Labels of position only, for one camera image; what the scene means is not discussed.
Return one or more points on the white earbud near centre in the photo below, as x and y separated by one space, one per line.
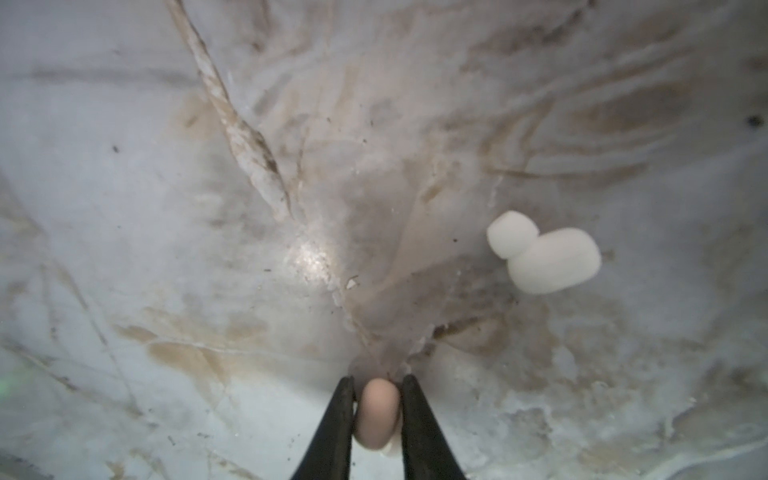
540 264

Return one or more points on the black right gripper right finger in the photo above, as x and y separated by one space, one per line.
426 453

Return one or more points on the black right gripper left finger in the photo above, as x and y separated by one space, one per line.
328 456

